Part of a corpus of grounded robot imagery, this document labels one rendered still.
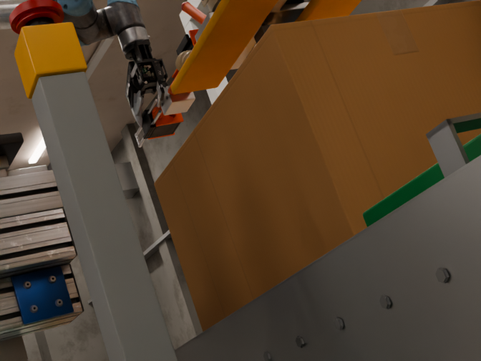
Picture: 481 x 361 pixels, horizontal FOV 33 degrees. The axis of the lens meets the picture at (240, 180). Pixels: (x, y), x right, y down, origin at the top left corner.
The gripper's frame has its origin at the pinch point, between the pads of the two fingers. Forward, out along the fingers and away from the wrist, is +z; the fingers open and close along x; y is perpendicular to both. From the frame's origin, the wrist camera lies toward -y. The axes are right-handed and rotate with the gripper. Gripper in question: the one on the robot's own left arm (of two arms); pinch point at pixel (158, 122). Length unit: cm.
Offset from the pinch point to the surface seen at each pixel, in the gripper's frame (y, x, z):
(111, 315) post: 88, -48, 58
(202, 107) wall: -835, 408, -352
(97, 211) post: 88, -46, 46
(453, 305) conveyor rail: 121, -28, 70
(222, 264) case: 49, -16, 48
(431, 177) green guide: 113, -18, 57
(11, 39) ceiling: -714, 134, -433
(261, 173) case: 73, -16, 41
